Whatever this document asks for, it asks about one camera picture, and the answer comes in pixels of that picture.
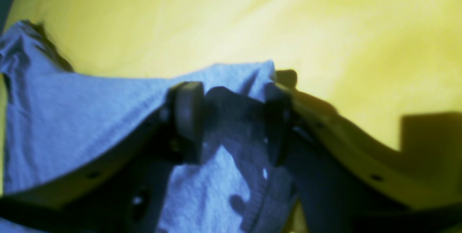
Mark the yellow table cloth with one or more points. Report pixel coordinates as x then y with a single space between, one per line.
373 61

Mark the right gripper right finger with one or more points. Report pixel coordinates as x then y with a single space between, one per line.
348 182

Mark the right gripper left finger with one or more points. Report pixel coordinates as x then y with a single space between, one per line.
123 190

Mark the grey t-shirt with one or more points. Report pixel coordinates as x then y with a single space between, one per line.
58 120

